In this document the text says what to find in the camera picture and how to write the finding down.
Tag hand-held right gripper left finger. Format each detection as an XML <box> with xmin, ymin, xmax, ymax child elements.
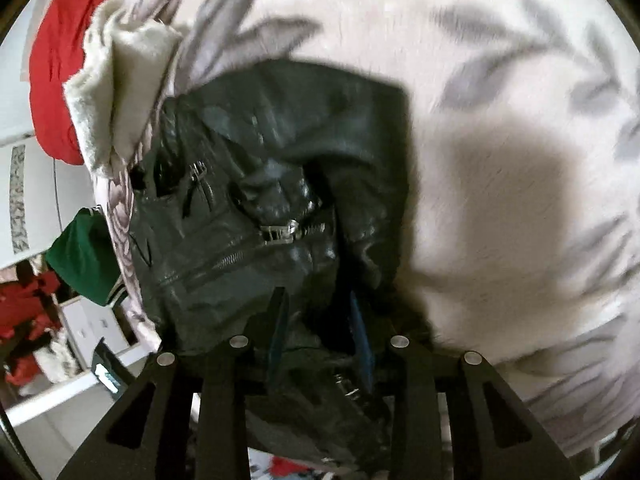
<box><xmin>57</xmin><ymin>287</ymin><xmax>291</xmax><ymax>480</ymax></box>

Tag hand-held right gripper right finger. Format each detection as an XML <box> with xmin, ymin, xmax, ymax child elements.
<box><xmin>349</xmin><ymin>291</ymin><xmax>572</xmax><ymax>480</ymax></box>

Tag black leather jacket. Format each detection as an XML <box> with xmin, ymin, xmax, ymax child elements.
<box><xmin>127</xmin><ymin>60</ymin><xmax>436</xmax><ymax>473</ymax></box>

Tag red hanging clothes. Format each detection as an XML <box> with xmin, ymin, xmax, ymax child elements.
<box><xmin>0</xmin><ymin>260</ymin><xmax>63</xmax><ymax>386</ymax></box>

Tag white drawer unit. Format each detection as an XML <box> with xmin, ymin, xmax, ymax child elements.
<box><xmin>57</xmin><ymin>295</ymin><xmax>141</xmax><ymax>361</ymax></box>

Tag green garment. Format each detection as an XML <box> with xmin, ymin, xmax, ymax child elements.
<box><xmin>45</xmin><ymin>207</ymin><xmax>123</xmax><ymax>307</ymax></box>

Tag floral plush blanket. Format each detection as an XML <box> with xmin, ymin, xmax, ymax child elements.
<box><xmin>92</xmin><ymin>0</ymin><xmax>640</xmax><ymax>461</ymax></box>

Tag white wardrobe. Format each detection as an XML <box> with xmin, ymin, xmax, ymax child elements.
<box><xmin>0</xmin><ymin>0</ymin><xmax>96</xmax><ymax>266</ymax></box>

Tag white fleece cloth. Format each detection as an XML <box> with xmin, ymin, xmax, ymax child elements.
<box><xmin>64</xmin><ymin>0</ymin><xmax>186</xmax><ymax>181</ymax></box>

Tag red quilt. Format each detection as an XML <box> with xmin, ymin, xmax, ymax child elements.
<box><xmin>29</xmin><ymin>0</ymin><xmax>136</xmax><ymax>166</ymax></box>

